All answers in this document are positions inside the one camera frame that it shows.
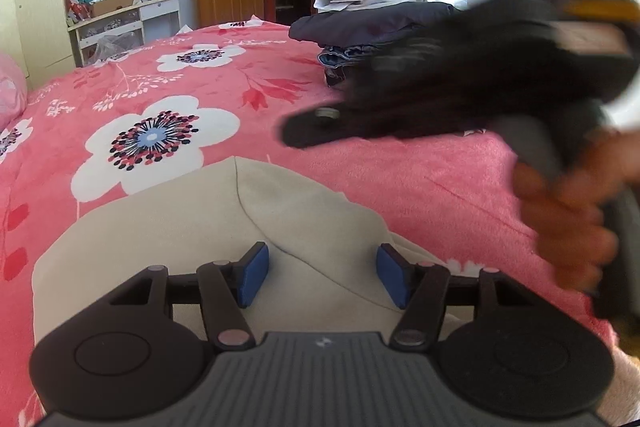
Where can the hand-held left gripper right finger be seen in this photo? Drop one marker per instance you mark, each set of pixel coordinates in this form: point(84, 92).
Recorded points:
point(392, 277)

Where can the folded navy garment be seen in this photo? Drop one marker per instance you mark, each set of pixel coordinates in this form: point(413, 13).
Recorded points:
point(370, 24)

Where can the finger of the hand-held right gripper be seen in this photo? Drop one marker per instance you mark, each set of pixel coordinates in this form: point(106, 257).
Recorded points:
point(310, 129)

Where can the folded blue jeans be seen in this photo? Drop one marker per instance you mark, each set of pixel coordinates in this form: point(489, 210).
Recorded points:
point(345, 62)

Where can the beige jacket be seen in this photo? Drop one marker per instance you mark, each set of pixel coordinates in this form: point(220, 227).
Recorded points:
point(175, 227)

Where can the clear plastic bag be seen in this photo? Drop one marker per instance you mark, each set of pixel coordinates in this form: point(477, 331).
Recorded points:
point(112, 48)

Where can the white dresser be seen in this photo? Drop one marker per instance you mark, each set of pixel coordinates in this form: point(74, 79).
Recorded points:
point(160, 9)

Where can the person's right hand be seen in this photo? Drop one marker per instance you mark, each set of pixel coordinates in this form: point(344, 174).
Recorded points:
point(565, 222)

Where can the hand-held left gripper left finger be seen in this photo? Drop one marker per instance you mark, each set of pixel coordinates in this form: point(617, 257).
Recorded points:
point(255, 274)

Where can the cardboard box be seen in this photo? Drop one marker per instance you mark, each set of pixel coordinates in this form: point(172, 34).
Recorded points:
point(112, 4)

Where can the pink floral bedspread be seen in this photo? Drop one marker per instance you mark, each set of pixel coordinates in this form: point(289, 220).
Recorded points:
point(400, 177)

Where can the pink grey floral duvet bundle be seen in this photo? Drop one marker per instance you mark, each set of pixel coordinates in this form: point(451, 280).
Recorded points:
point(10, 92)

